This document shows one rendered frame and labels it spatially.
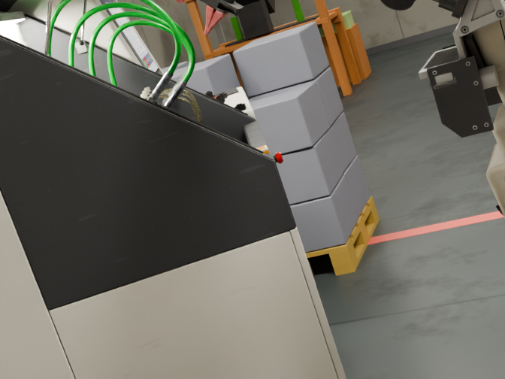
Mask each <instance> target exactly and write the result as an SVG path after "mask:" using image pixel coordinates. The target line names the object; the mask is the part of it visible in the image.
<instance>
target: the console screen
mask: <svg viewBox="0 0 505 379"><path fill-rule="evenodd" d="M100 2H101V3H102V4H107V3H112V2H116V0H100ZM106 11H107V12H108V14H109V15H113V14H117V13H120V12H122V10H121V8H110V9H106ZM113 22H114V23H115V25H116V27H117V28H118V27H120V26H121V25H122V24H124V23H127V22H129V21H128V19H127V17H121V18H118V19H115V20H113ZM120 33H121V34H122V36H123V37H124V39H125V40H126V42H127V43H128V45H129V46H130V48H131V49H132V51H133V53H134V54H135V55H136V57H137V58H138V61H139V62H140V64H141V65H142V66H143V67H145V68H148V69H149V70H151V71H154V72H156V73H158V74H160V75H163V73H162V72H161V70H160V69H159V67H158V66H157V64H156V62H155V61H154V59H153V58H152V56H151V55H150V53H149V51H148V50H147V48H146V47H145V46H144V44H143V42H142V40H141V39H140V38H139V36H138V34H137V33H136V31H135V30H134V28H133V27H132V26H131V27H128V28H127V29H124V30H123V31H121V32H120ZM163 76H164V75H163Z"/></svg>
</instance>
